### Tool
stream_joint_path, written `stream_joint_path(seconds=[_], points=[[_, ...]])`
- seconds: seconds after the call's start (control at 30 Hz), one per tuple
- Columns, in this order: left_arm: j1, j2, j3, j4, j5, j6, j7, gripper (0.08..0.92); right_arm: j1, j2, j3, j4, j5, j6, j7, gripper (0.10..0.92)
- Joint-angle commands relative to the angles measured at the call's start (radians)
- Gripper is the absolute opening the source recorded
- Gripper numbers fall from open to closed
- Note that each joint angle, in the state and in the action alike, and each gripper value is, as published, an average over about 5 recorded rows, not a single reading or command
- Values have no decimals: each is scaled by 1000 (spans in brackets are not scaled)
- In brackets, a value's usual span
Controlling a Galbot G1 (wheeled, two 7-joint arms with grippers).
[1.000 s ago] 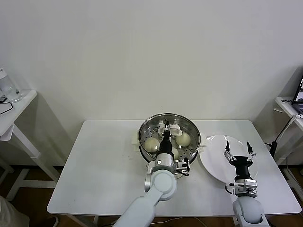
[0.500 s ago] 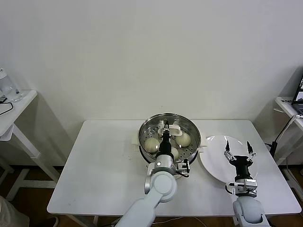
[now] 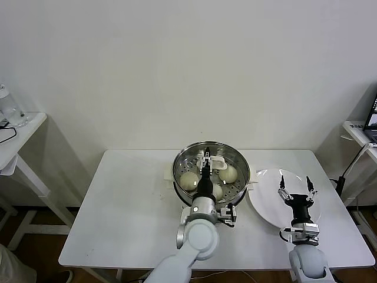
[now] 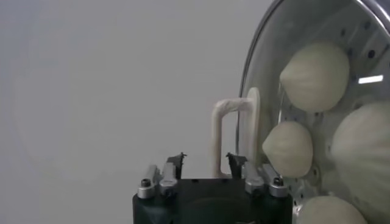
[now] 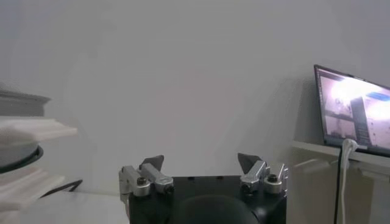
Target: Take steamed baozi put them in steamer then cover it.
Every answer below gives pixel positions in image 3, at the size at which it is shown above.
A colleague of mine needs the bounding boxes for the open black laptop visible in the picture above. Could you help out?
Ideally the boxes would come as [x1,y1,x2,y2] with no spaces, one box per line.
[362,93,377,143]

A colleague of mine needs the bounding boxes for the clear glass water jar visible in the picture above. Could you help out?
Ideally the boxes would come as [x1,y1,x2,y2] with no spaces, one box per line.
[0,84,29,128]

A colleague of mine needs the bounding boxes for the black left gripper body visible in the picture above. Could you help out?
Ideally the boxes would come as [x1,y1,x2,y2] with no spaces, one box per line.
[195,173,214,196]

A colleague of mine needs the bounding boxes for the white round plate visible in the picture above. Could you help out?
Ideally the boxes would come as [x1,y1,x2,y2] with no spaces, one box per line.
[246,167,322,228]

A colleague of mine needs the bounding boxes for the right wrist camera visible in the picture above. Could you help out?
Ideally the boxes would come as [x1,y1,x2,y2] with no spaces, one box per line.
[279,223,320,244]

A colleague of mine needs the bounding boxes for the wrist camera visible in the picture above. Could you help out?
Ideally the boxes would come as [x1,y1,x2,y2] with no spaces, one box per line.
[279,223,320,244]
[216,205,238,228]

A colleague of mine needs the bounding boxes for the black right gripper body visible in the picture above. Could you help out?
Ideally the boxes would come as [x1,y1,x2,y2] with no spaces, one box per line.
[286,193,315,225]

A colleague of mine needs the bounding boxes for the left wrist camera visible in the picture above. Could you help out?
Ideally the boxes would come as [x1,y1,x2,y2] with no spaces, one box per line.
[216,205,238,228]

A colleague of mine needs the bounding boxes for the person leg beige trousers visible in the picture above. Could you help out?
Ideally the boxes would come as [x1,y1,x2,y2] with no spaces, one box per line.
[0,243,38,283]

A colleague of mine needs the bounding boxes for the white steamed baozi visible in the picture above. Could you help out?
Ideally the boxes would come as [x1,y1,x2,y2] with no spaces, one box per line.
[180,172,199,191]
[211,184,224,201]
[218,164,238,183]

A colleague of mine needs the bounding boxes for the white braided laptop cable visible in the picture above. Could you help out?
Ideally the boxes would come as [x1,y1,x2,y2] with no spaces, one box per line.
[343,143,377,178]

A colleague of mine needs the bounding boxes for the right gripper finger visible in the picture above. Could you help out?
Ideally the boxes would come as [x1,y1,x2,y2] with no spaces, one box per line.
[277,175,294,205]
[305,176,319,205]

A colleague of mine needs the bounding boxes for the white side table with jar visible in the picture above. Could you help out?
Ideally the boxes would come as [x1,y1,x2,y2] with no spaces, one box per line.
[0,111,78,252]

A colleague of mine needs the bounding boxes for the thin black cable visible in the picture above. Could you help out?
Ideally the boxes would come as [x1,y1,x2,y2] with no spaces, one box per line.
[0,119,16,144]

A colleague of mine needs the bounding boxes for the stainless steel steamer basket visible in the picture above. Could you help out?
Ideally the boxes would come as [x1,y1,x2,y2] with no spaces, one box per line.
[163,141,260,209]

